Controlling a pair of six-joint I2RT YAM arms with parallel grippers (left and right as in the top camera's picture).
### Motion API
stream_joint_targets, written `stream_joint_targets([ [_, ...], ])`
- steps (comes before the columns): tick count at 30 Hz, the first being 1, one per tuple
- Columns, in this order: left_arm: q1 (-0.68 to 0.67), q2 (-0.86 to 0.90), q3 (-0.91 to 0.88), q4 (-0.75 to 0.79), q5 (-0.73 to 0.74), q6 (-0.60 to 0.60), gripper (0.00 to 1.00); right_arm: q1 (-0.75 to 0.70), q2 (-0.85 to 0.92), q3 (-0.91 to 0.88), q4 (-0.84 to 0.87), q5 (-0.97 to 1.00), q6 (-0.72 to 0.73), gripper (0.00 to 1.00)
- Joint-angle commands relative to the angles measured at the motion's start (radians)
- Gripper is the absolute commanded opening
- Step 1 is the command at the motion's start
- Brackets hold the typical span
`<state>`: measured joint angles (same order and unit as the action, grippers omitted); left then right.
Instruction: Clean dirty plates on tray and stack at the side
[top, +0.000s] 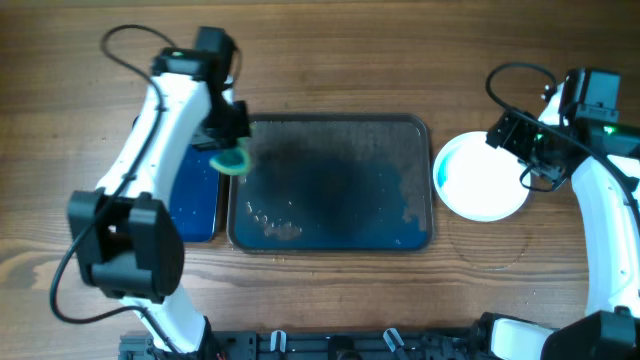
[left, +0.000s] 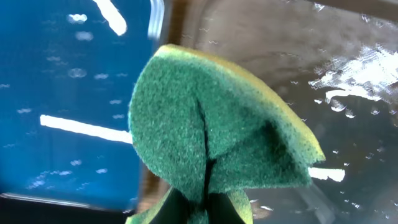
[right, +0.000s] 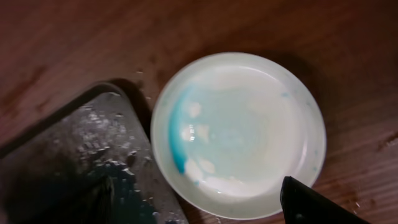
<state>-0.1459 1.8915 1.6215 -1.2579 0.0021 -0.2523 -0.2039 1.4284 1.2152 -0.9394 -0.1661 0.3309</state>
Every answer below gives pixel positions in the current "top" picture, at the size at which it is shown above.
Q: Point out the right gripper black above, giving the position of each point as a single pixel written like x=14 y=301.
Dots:
x=507 y=136

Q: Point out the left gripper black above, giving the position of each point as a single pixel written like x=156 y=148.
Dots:
x=207 y=139

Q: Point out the green yellow sponge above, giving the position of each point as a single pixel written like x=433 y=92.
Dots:
x=234 y=161

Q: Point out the white plate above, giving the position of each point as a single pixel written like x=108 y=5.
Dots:
x=479 y=182

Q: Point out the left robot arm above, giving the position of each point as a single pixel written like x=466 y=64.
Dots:
x=124 y=239

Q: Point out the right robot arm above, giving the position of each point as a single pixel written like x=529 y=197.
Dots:
x=578 y=139

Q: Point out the blue water tray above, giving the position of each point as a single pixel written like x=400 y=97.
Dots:
x=180 y=176

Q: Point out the dark grey serving tray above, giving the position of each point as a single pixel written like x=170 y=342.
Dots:
x=334 y=182

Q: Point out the black mounting rail base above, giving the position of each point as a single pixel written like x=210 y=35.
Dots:
x=340 y=345

